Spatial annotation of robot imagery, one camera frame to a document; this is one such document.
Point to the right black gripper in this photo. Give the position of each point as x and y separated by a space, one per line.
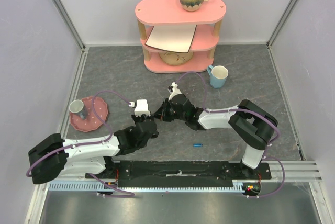
165 109

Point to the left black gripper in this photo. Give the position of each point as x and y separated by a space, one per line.
136 118

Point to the black remote control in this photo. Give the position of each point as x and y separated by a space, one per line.
159 114

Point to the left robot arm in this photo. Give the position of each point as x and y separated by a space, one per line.
54 156

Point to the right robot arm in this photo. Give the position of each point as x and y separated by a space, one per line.
250 122

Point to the pink polka-dot plate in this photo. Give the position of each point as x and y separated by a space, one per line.
95 108

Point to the beige painted bowl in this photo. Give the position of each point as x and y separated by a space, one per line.
174 58

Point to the light blue mug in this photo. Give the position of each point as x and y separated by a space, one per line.
218 75

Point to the grey white cup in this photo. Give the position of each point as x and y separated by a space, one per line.
77 107

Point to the pink three-tier shelf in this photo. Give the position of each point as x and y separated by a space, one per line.
207 20

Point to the white black-edged board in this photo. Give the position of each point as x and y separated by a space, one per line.
172 38

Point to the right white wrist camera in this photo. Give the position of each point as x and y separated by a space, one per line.
173 90

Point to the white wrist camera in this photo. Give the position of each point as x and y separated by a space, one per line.
173 90
141 107

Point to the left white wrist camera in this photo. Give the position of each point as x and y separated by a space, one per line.
141 107

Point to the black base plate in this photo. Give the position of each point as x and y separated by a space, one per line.
184 172

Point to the slotted cable duct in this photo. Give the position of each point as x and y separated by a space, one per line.
105 187

